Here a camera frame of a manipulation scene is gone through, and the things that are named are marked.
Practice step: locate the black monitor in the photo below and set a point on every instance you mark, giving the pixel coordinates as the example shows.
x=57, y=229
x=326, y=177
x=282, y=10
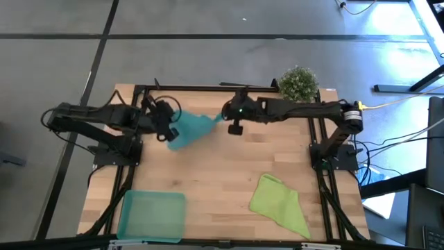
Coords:
x=436, y=146

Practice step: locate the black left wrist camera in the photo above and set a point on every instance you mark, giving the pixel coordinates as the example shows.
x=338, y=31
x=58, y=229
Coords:
x=172, y=134

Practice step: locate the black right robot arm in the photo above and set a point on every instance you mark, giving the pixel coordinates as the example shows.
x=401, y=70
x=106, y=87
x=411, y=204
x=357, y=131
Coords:
x=312, y=109

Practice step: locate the white paper sheet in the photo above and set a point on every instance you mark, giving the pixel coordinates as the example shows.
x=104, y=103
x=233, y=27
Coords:
x=381, y=205

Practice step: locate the black desk leg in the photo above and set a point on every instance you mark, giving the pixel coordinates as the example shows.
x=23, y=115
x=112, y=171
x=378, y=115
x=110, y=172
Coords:
x=395, y=88

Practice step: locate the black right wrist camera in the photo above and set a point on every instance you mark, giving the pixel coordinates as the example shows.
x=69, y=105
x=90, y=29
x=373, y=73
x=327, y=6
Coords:
x=236, y=130

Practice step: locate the dark chair base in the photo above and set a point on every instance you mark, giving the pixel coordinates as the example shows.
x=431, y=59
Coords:
x=10, y=159

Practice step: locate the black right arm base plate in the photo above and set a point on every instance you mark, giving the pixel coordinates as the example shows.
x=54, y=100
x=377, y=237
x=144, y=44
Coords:
x=341, y=161

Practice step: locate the blue plastic bag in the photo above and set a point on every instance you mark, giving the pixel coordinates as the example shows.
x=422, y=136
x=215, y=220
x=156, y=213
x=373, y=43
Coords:
x=376, y=175

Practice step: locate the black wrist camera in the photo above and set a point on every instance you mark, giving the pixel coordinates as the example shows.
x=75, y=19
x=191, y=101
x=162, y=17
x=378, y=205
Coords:
x=172, y=134
x=236, y=130

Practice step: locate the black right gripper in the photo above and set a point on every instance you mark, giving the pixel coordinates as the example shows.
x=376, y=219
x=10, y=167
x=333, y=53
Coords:
x=243, y=107

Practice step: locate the teal microfiber towel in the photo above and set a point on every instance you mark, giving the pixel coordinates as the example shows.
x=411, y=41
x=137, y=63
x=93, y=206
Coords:
x=194, y=126

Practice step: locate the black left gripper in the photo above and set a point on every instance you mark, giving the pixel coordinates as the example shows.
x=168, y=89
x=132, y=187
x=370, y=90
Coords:
x=161, y=116

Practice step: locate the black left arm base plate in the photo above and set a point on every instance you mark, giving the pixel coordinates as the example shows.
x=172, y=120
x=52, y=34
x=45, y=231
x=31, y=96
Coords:
x=104, y=159

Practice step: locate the black keyboard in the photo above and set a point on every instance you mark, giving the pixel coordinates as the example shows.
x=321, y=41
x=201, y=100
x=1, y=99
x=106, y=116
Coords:
x=433, y=239

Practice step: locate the teal plastic basket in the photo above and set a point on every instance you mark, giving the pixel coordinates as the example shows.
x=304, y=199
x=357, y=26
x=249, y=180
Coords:
x=152, y=215

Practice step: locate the green microfiber towel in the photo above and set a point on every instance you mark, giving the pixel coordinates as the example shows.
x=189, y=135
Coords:
x=277, y=205

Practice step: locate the small potted green plant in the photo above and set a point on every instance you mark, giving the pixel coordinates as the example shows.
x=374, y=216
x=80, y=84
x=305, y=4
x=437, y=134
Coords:
x=298, y=85

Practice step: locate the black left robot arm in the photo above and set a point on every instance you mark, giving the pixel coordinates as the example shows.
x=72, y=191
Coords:
x=86, y=116

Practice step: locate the black desk crossbar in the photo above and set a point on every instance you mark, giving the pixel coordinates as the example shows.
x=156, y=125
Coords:
x=392, y=185

